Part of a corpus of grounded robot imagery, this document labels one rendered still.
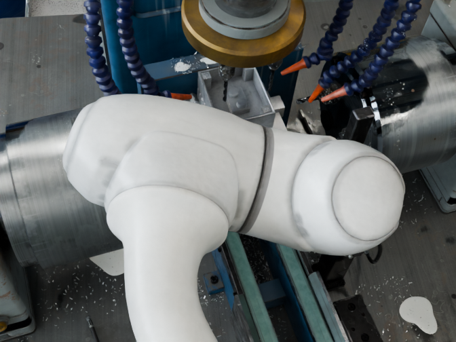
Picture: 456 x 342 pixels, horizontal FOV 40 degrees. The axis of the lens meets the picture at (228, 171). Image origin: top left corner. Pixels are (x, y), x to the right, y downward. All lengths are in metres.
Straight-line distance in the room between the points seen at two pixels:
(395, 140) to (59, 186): 0.56
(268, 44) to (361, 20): 0.87
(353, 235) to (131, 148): 0.19
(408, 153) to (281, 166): 0.63
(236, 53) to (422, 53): 0.42
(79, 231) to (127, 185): 0.50
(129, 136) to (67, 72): 1.07
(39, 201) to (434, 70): 0.69
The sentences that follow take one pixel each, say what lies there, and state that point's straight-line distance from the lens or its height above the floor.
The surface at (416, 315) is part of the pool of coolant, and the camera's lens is 1.32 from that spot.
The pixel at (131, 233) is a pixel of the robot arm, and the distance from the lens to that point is 0.50.
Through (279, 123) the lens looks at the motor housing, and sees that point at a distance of 1.14.
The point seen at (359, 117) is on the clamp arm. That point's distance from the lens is 0.94.
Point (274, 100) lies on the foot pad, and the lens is 1.16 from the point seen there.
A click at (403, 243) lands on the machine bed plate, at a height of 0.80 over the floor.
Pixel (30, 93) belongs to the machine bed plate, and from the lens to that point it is 1.55.
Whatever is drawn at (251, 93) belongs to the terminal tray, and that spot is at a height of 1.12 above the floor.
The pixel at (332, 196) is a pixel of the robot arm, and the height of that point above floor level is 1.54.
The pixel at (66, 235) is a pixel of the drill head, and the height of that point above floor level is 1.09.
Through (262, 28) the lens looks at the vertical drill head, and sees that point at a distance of 0.88.
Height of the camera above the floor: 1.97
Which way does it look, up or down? 58 degrees down
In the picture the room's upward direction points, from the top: 6 degrees clockwise
